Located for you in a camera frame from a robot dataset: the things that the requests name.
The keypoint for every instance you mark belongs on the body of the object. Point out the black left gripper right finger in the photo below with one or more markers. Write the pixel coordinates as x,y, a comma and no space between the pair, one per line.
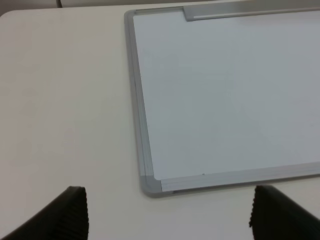
275,216

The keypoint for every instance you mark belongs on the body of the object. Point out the white aluminium-framed whiteboard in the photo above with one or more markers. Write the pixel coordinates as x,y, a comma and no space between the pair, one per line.
223,99

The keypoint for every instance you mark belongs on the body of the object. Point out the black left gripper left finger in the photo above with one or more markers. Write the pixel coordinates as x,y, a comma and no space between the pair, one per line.
64,218

